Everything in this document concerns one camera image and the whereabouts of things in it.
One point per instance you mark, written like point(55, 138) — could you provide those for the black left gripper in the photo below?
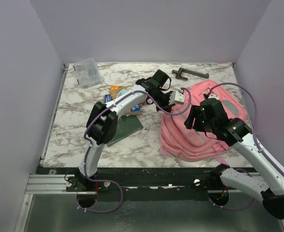
point(167, 106)

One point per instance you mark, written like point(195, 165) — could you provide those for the blue thick book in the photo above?
point(135, 110)

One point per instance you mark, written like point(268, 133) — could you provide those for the dark green notebook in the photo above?
point(126, 126)

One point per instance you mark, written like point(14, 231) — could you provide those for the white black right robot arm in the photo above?
point(238, 135)

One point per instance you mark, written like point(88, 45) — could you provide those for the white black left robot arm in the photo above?
point(103, 120)

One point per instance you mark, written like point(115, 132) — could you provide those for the clear plastic organizer box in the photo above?
point(87, 73)

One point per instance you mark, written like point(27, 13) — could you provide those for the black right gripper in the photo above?
point(195, 111)

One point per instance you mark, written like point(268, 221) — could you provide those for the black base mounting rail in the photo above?
point(143, 184)

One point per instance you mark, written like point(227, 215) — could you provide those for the orange children's book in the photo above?
point(117, 91)

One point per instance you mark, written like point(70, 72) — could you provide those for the black metal clamp tool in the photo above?
point(179, 72)

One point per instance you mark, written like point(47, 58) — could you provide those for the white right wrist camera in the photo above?
point(209, 94)

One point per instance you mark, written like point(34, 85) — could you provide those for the pink student backpack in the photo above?
point(191, 145)

